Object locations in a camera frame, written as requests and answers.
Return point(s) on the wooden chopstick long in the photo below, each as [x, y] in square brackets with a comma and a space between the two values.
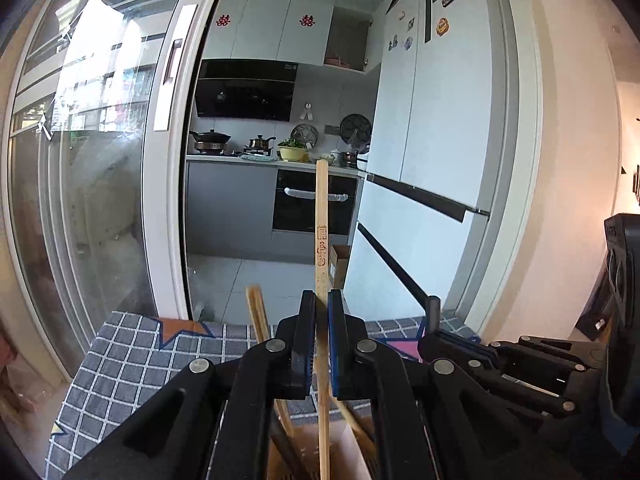
[363, 435]

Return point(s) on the grey checkered star tablecloth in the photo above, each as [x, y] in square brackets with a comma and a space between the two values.
[129, 359]

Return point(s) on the wooden chopstick crossing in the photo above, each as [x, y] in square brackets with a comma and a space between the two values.
[321, 277]

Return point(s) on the black range hood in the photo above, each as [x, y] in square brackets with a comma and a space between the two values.
[245, 89]

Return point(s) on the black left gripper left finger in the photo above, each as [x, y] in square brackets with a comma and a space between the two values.
[215, 421]

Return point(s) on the black wok on stove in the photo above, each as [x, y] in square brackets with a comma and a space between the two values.
[210, 142]

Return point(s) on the cardboard box on floor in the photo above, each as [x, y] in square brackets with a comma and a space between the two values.
[339, 260]

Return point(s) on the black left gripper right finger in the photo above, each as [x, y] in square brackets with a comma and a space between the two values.
[431, 420]

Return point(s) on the yellow bowl with greens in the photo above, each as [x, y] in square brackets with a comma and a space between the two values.
[292, 150]

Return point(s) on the black handled utensil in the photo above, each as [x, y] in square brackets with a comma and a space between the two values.
[432, 315]

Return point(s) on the glass sliding door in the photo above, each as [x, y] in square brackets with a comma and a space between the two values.
[92, 154]

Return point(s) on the white refrigerator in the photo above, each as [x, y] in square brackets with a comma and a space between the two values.
[440, 159]

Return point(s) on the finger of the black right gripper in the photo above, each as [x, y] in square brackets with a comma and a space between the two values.
[540, 374]

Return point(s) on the cooking pot on stove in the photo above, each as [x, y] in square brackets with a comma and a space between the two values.
[260, 145]

